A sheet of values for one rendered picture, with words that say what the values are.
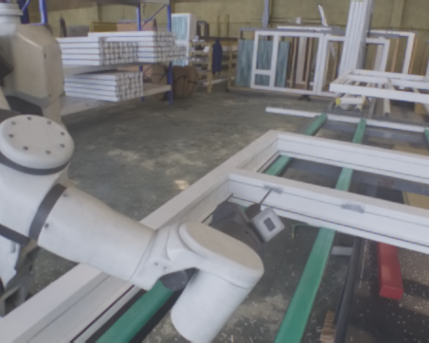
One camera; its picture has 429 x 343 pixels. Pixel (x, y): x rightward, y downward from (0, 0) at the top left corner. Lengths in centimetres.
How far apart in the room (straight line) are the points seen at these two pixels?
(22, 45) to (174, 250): 49
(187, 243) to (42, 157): 17
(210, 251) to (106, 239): 11
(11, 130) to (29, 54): 34
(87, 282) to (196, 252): 21
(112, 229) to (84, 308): 20
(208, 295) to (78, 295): 20
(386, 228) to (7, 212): 69
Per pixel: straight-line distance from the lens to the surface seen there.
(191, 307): 39
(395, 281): 106
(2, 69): 60
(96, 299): 52
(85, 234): 34
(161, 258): 33
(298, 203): 77
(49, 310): 47
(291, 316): 53
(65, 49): 521
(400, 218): 76
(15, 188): 35
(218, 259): 34
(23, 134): 36
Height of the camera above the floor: 125
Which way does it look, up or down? 23 degrees down
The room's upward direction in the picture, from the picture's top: 1 degrees clockwise
